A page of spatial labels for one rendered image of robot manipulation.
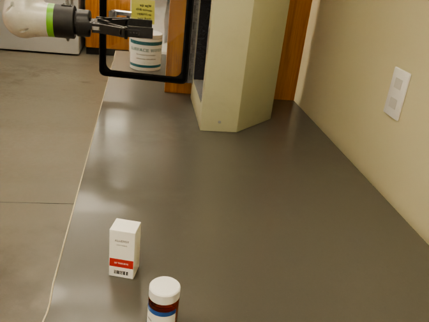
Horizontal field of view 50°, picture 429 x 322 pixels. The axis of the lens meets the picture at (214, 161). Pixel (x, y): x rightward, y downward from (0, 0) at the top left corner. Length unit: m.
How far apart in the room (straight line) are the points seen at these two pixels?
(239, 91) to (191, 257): 0.65
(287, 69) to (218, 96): 0.48
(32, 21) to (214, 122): 0.57
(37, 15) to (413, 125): 1.00
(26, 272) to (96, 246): 1.52
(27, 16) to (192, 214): 0.75
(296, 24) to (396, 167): 0.74
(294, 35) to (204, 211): 0.95
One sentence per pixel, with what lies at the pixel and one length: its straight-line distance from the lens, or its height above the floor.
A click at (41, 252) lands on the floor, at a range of 2.46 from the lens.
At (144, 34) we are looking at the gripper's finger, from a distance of 1.36.
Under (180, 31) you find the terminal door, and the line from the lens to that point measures 1.61.
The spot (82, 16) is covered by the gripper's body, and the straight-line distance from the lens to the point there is 1.40.
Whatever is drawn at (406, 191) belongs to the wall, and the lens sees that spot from 1.15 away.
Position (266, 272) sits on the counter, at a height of 0.94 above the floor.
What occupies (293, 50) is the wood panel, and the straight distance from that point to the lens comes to 1.75.
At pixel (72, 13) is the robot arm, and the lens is 1.40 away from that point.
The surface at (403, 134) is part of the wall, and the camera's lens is 1.17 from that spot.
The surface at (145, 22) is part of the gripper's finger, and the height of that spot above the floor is 1.20.
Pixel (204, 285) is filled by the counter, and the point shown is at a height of 0.94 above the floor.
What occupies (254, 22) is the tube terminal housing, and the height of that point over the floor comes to 1.26.
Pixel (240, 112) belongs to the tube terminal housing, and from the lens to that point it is 1.37.
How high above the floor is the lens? 1.43
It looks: 24 degrees down
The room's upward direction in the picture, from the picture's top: 7 degrees clockwise
